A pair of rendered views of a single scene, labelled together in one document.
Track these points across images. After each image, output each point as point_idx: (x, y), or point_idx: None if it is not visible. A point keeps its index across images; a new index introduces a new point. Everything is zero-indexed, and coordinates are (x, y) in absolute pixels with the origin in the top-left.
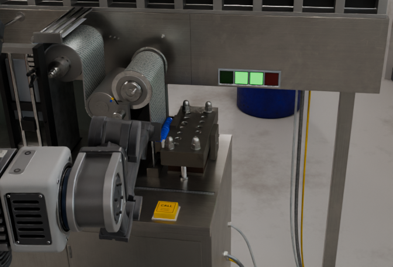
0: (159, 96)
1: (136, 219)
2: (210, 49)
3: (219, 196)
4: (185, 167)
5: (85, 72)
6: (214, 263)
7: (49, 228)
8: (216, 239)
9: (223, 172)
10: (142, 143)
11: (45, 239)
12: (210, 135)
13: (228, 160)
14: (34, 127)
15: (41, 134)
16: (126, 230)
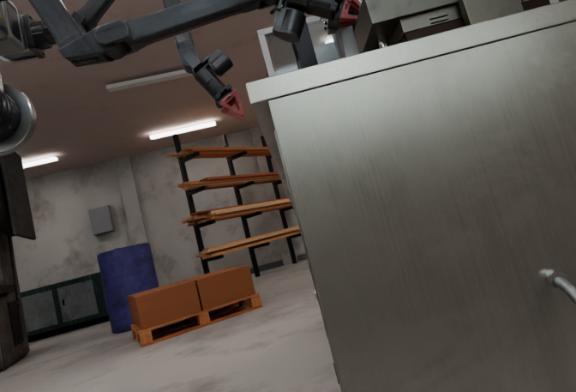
0: None
1: (99, 42)
2: None
3: (373, 63)
4: (381, 45)
5: None
6: (328, 196)
7: None
8: (357, 154)
9: (443, 32)
10: None
11: None
12: None
13: (547, 31)
14: (300, 64)
15: None
16: (61, 41)
